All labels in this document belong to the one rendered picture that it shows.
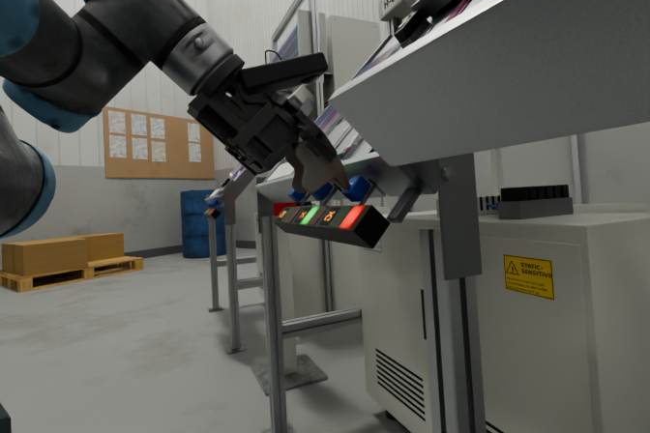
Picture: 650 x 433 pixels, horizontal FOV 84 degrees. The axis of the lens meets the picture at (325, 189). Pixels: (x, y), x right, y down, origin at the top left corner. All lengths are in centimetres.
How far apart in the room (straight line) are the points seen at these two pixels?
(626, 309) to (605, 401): 14
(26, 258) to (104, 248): 90
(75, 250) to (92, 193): 130
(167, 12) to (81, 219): 515
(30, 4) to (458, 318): 44
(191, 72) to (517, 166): 342
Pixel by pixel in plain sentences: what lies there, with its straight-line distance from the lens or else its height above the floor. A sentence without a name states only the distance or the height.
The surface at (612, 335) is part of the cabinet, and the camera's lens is 72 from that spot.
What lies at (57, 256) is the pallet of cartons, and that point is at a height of 28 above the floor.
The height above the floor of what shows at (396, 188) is 69.
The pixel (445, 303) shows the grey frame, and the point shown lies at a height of 56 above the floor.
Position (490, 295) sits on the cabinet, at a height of 48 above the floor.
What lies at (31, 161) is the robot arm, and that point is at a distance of 50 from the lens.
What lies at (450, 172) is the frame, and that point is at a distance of 38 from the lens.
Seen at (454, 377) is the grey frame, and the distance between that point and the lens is 43.
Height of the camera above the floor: 68
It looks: 2 degrees up
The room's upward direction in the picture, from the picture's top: 3 degrees counter-clockwise
